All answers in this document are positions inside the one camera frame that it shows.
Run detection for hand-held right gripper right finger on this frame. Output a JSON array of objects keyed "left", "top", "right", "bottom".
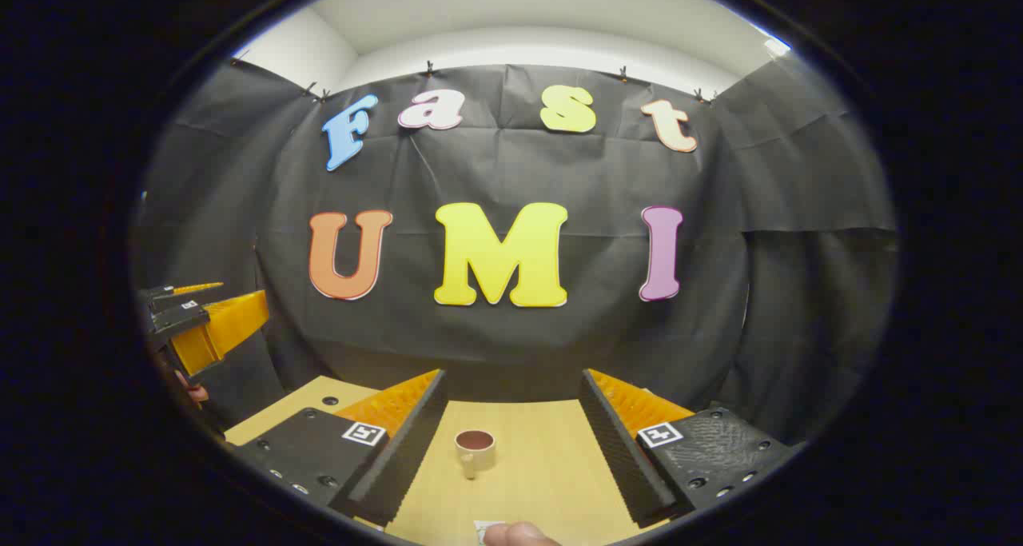
[{"left": 578, "top": 368, "right": 802, "bottom": 529}]

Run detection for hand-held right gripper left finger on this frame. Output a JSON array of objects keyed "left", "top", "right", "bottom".
[{"left": 232, "top": 368, "right": 449, "bottom": 528}]

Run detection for beige cup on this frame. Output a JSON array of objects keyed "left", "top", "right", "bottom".
[{"left": 454, "top": 429, "right": 497, "bottom": 480}]

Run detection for light wooden desktop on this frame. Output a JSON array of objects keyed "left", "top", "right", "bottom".
[{"left": 224, "top": 375, "right": 672, "bottom": 546}]

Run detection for black backdrop cloth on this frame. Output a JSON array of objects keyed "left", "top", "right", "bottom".
[{"left": 132, "top": 54, "right": 900, "bottom": 443}]

